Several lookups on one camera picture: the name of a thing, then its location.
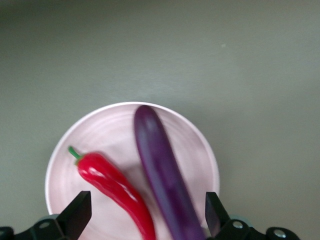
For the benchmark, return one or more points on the red chili pepper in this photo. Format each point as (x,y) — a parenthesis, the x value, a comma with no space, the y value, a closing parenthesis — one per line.
(110,180)

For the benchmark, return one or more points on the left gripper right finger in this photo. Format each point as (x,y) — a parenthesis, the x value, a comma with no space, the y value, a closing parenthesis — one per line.
(215,215)

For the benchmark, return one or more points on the purple eggplant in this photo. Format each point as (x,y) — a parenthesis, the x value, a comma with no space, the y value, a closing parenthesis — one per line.
(165,170)

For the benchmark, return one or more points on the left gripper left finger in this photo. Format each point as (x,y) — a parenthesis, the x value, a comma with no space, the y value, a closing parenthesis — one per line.
(77,215)

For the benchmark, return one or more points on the pink plate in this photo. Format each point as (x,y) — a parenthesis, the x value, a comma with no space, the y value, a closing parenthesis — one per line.
(100,130)

